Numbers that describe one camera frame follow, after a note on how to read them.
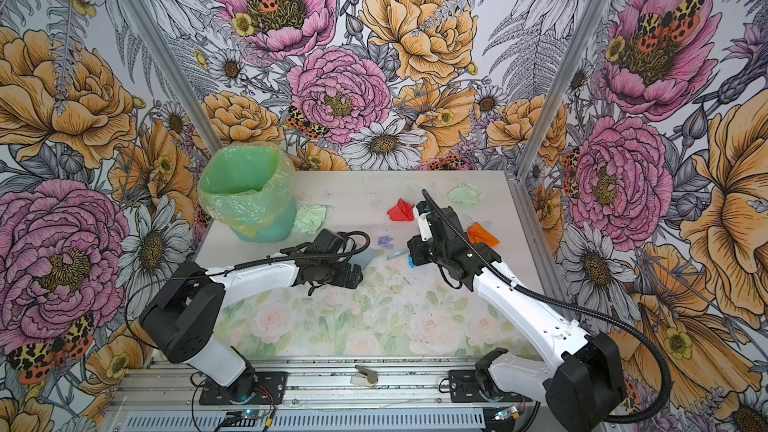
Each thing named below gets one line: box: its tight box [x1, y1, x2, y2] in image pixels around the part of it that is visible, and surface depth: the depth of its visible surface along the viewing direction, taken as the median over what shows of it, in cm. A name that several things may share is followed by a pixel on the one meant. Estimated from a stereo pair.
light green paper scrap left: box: [294, 205, 327, 234], surface depth 108 cm
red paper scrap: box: [387, 198, 415, 222], surface depth 108 cm
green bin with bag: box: [198, 143, 297, 243], surface depth 89 cm
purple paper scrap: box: [378, 235, 394, 250], surface depth 103 cm
